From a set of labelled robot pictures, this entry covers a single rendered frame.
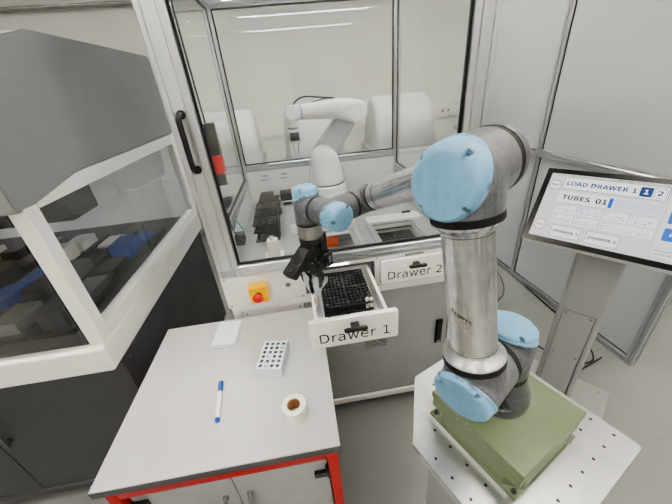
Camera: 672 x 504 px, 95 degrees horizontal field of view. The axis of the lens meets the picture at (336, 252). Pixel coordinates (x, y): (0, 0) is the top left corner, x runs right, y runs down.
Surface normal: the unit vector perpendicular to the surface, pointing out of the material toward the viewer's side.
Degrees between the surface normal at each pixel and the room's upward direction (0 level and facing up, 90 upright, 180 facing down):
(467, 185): 83
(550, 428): 1
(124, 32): 90
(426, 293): 90
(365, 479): 1
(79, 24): 90
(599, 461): 0
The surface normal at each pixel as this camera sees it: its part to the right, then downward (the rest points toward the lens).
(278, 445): -0.08, -0.87
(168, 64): 0.14, 0.47
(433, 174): -0.77, 0.26
